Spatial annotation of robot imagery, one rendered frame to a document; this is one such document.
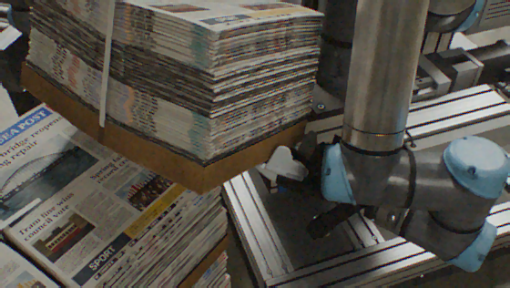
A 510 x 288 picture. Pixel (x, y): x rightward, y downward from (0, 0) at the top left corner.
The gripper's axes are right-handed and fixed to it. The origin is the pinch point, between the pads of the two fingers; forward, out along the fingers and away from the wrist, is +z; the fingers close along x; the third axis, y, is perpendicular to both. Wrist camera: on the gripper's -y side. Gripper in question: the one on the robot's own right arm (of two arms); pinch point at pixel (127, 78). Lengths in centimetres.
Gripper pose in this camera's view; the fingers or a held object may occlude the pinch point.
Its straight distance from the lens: 102.5
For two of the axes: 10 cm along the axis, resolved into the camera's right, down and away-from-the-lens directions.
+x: 5.6, -2.7, 7.8
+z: 8.0, 4.2, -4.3
